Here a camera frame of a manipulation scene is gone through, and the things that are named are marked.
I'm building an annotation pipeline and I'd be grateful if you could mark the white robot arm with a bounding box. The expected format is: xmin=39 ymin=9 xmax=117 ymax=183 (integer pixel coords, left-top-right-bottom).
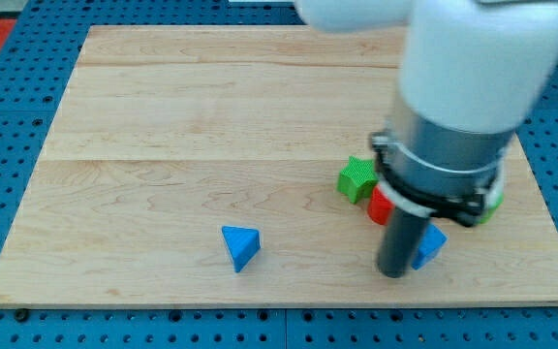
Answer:
xmin=295 ymin=0 xmax=558 ymax=228

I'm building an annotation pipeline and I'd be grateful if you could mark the blue cube block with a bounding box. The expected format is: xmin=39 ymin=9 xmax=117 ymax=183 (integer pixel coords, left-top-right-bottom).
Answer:
xmin=411 ymin=224 xmax=448 ymax=270

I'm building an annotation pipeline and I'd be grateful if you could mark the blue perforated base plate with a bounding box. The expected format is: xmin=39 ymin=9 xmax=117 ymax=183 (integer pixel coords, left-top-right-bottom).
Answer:
xmin=0 ymin=0 xmax=558 ymax=348

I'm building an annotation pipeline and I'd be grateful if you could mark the red block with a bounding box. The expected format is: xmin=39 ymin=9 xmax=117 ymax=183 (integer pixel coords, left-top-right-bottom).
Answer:
xmin=367 ymin=186 xmax=394 ymax=225

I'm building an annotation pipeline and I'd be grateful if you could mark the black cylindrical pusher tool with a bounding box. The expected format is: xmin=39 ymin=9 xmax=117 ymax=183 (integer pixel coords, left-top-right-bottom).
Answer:
xmin=377 ymin=207 xmax=431 ymax=278

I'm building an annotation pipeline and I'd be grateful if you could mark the wooden board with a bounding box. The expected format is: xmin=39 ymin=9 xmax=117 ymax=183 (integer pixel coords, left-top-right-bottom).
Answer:
xmin=0 ymin=26 xmax=558 ymax=309

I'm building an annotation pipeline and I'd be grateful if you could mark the green round block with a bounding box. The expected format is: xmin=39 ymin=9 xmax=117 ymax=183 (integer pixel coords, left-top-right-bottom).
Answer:
xmin=479 ymin=193 xmax=504 ymax=224

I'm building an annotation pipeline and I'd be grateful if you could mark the green star block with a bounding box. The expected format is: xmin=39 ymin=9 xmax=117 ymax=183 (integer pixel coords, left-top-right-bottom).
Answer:
xmin=336 ymin=156 xmax=378 ymax=204

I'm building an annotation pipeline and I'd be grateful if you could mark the blue triangle block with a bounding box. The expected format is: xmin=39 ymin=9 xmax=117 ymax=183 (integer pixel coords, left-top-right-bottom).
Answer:
xmin=221 ymin=226 xmax=261 ymax=273

